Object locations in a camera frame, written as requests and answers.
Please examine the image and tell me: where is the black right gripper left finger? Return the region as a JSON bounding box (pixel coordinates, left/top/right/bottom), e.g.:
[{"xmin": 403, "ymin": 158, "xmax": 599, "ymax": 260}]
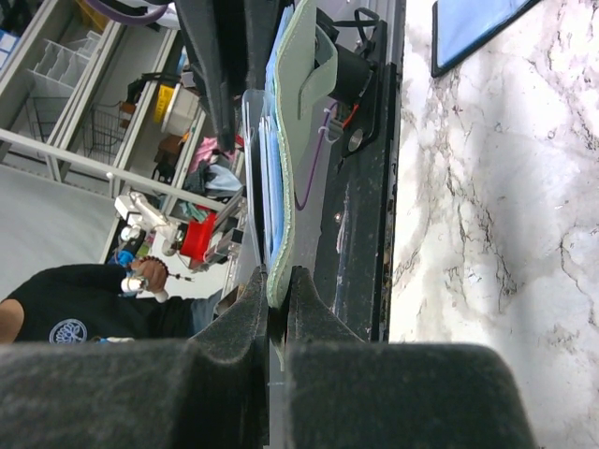
[{"xmin": 1, "ymin": 268, "xmax": 269, "ymax": 448}]

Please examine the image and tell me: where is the person in black shirt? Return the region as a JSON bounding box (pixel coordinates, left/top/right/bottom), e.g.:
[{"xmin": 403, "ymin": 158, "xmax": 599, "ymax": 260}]
[{"xmin": 1, "ymin": 257, "xmax": 222, "ymax": 344}]

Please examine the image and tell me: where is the cluttered white shelf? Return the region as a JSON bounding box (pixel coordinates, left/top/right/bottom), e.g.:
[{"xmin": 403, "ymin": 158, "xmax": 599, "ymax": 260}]
[{"xmin": 0, "ymin": 0, "xmax": 244, "ymax": 272}]

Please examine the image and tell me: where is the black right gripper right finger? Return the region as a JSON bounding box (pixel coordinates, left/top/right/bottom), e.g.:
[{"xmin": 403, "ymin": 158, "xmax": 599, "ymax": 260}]
[{"xmin": 284, "ymin": 267, "xmax": 536, "ymax": 448}]

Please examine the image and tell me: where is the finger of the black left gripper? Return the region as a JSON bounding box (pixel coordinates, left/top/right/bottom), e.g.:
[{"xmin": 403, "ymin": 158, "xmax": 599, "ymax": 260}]
[{"xmin": 175, "ymin": 1, "xmax": 243, "ymax": 152}]

